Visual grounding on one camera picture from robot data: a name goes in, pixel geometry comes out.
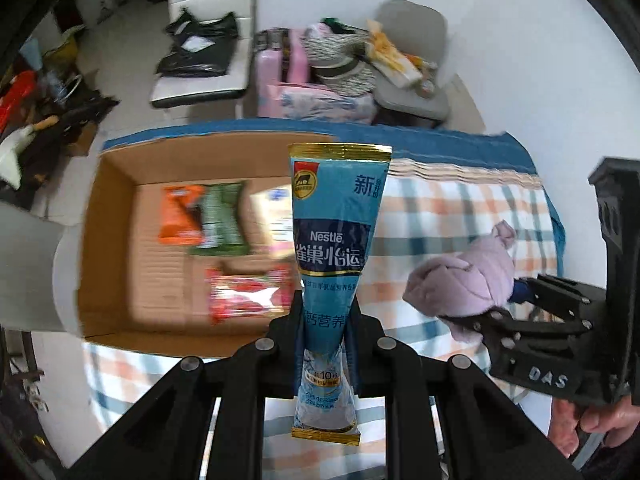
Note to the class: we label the floral wrapped pack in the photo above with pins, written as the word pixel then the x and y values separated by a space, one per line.
pixel 325 105

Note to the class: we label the grey padded chair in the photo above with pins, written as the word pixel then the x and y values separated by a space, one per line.
pixel 415 22

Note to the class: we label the pink suitcase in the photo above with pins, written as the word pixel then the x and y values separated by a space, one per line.
pixel 295 55

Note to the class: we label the person's right hand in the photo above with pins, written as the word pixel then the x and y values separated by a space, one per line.
pixel 570 420

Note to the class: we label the red plastic bag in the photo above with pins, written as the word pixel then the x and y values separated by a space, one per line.
pixel 15 97

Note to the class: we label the cardboard box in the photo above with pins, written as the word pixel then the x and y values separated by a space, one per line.
pixel 115 240

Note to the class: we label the patterned tote bag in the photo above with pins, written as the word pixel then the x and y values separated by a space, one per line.
pixel 340 60

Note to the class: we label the white goose plush toy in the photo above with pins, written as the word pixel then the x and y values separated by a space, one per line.
pixel 15 152

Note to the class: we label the green snack packet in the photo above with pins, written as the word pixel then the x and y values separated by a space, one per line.
pixel 220 217

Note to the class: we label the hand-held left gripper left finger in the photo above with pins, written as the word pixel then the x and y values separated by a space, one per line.
pixel 285 332

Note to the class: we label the brown tape roll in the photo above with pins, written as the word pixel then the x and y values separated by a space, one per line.
pixel 426 88

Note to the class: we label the yellow and white bag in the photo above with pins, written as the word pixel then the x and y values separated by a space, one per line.
pixel 392 57

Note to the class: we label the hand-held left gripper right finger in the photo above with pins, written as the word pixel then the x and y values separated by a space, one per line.
pixel 365 332

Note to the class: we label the red snack packet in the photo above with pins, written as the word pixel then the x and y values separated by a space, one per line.
pixel 245 295

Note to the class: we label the black plastic bag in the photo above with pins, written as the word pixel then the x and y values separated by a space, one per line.
pixel 197 55

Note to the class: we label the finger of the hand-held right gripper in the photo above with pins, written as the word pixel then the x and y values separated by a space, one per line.
pixel 555 291
pixel 525 327

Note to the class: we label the blue drink powder sachet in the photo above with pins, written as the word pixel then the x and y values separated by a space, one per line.
pixel 332 240

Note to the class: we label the grey shell chair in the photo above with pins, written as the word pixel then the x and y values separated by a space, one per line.
pixel 30 270

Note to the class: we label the orange snack packet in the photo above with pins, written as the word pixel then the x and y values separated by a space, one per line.
pixel 177 215

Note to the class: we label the purple socks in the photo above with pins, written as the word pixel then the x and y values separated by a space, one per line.
pixel 465 280

